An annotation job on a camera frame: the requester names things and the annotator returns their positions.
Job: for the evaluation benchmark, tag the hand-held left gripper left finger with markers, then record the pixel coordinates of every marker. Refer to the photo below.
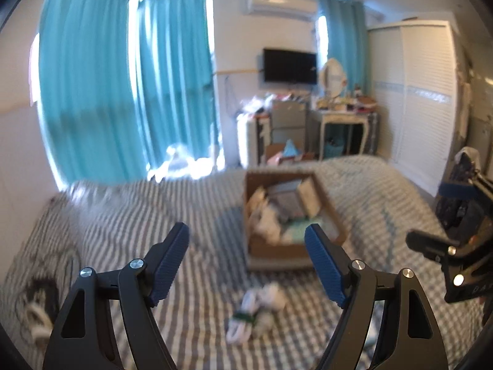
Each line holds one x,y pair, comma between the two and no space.
169,262

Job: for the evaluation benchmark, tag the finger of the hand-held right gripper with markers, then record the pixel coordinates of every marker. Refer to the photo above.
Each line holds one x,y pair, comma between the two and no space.
427,242

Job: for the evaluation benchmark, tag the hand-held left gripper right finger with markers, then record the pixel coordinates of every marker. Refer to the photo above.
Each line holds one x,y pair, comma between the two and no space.
325,266

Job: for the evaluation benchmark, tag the light teal folded cloth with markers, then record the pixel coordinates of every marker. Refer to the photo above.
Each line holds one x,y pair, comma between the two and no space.
302,233

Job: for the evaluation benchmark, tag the grey striped bed blanket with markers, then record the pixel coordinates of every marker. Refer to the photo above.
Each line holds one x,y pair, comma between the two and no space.
208,239

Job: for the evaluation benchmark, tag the white cloth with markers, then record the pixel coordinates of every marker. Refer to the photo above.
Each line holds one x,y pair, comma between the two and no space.
265,221

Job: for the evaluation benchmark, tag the grey folded cloth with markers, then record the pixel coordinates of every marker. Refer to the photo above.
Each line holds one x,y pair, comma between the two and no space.
287,200

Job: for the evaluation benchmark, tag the teal basket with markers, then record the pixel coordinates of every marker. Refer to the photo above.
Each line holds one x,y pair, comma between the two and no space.
335,149

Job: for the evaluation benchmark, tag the cardboard box with teal bag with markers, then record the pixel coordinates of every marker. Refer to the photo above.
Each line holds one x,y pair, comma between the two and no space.
285,154

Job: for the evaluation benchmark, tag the white louvred wardrobe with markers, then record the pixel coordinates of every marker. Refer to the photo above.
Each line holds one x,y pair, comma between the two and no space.
420,96

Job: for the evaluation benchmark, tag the small white appliance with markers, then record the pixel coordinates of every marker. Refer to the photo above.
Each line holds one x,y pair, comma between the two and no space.
248,142

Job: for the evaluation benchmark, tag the white dressing table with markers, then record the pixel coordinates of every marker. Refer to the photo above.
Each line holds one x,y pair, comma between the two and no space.
339,117

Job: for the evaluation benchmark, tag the grey metal cabinet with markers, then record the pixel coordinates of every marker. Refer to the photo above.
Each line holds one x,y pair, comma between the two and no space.
289,119

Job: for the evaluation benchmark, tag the oval vanity mirror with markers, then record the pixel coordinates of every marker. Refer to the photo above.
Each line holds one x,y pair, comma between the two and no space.
333,75

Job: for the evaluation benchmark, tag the wide teal curtain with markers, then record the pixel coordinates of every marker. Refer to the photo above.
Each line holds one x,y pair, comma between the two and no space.
88,84

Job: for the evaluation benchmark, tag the narrow teal curtain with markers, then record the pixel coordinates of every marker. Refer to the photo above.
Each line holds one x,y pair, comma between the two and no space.
344,38

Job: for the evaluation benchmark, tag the white air conditioner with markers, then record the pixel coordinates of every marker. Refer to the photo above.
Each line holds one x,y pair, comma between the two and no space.
279,5

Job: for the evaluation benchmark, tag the black wall television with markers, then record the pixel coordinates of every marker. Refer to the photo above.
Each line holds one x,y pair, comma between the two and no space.
289,65

